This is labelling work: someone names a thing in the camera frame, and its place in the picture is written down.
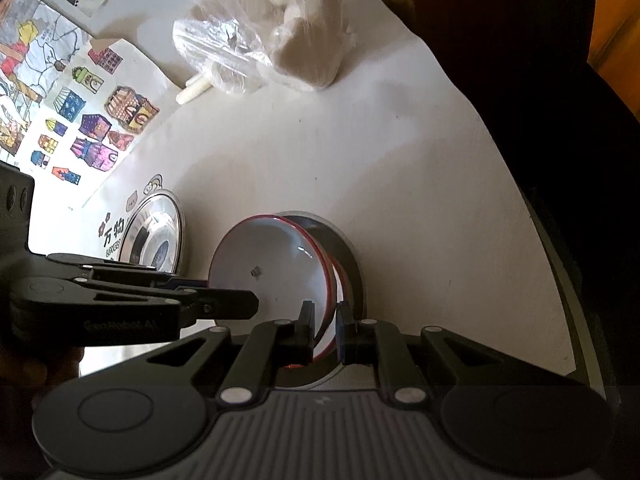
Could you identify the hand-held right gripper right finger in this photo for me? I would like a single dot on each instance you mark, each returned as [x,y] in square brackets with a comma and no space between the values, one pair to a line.
[345,334]

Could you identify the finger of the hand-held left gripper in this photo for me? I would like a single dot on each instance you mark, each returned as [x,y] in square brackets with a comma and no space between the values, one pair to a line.
[230,305]
[185,284]

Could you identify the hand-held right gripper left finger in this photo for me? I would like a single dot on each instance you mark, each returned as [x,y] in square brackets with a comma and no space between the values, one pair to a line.
[306,332]

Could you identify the white red-rimmed plate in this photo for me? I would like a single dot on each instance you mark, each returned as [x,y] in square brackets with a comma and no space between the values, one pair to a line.
[265,265]
[339,280]

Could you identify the large stainless steel plate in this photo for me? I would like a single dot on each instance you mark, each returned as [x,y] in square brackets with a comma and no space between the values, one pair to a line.
[152,240]

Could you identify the small stainless steel bowl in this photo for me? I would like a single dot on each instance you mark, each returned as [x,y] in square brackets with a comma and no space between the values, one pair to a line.
[352,270]

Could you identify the cream plush toy in plastic bag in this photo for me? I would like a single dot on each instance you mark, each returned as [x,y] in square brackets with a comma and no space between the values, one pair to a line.
[280,35]

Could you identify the orange panel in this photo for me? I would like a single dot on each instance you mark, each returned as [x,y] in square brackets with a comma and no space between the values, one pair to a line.
[617,30]

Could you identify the colourful houses wall poster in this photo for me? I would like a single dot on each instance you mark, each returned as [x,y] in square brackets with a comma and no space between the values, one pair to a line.
[95,125]

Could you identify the coloured figures wall drawing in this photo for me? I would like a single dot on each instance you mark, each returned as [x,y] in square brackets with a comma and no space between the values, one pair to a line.
[30,60]

